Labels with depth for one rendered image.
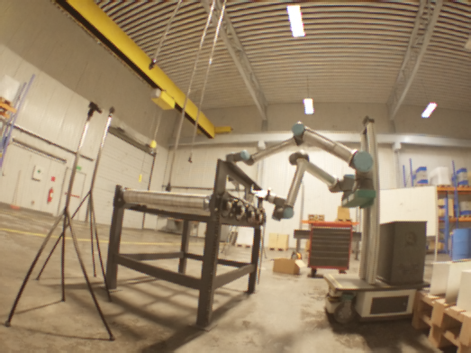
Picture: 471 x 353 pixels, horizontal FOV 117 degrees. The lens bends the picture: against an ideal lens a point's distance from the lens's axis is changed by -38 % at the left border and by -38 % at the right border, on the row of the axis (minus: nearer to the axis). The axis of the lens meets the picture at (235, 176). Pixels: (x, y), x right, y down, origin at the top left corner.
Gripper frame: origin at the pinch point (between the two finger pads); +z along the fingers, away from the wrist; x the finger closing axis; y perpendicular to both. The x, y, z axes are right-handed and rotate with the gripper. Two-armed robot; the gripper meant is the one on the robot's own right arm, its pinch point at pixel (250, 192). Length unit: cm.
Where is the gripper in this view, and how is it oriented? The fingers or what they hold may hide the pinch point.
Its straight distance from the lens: 206.1
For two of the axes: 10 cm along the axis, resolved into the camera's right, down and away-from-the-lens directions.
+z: -9.3, -2.7, 2.6
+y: -1.6, 9.1, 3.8
